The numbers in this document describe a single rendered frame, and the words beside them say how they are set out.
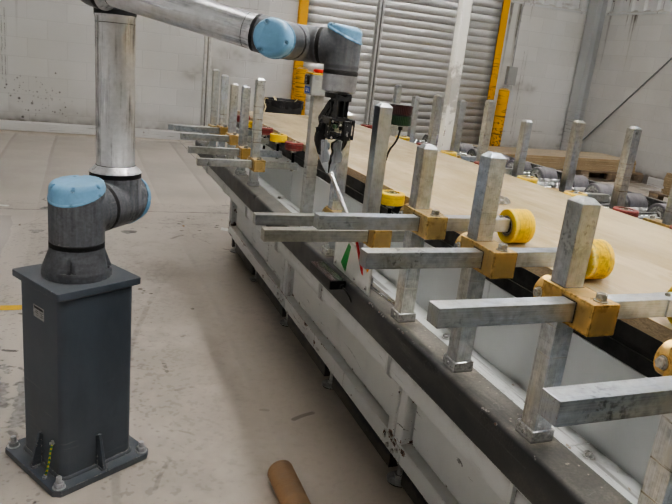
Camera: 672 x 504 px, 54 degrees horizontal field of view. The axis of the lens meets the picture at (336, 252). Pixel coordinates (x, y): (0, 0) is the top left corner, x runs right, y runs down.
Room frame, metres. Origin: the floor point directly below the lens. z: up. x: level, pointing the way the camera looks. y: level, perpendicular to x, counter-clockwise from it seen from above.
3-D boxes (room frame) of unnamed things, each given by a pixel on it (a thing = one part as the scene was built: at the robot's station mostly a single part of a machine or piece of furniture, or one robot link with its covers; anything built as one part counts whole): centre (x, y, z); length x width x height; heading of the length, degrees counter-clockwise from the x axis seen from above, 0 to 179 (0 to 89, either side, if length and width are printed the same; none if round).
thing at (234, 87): (3.29, 0.58, 0.86); 0.04 x 0.04 x 0.48; 22
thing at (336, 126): (1.74, 0.04, 1.12); 0.09 x 0.08 x 0.12; 22
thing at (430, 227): (1.42, -0.18, 0.95); 0.14 x 0.06 x 0.05; 22
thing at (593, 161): (9.62, -3.02, 0.23); 2.41 x 0.77 x 0.17; 114
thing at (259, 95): (2.83, 0.40, 0.92); 0.04 x 0.04 x 0.48; 22
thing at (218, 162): (2.77, 0.42, 0.80); 0.44 x 0.03 x 0.04; 112
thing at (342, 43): (1.75, 0.04, 1.29); 0.10 x 0.09 x 0.12; 74
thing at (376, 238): (1.65, -0.09, 0.85); 0.14 x 0.06 x 0.05; 22
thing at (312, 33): (1.77, 0.15, 1.30); 0.12 x 0.12 x 0.09; 74
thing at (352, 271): (1.69, -0.04, 0.75); 0.26 x 0.01 x 0.10; 22
